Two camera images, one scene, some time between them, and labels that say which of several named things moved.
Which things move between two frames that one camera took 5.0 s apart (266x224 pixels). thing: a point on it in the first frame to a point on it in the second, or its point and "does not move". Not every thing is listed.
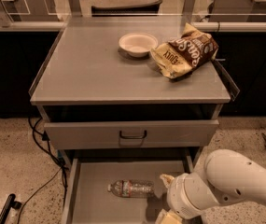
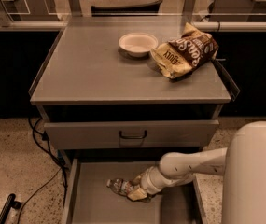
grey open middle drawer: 87,199 does not move
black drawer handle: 133,137 does not move
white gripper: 176,196 to 147,181
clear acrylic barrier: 132,6 does not move
